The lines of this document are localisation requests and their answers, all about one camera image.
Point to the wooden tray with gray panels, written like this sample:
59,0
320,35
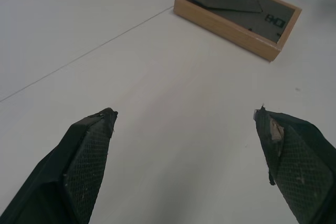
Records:
236,16

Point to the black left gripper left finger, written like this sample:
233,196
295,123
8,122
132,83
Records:
65,171

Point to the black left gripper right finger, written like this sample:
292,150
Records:
299,166

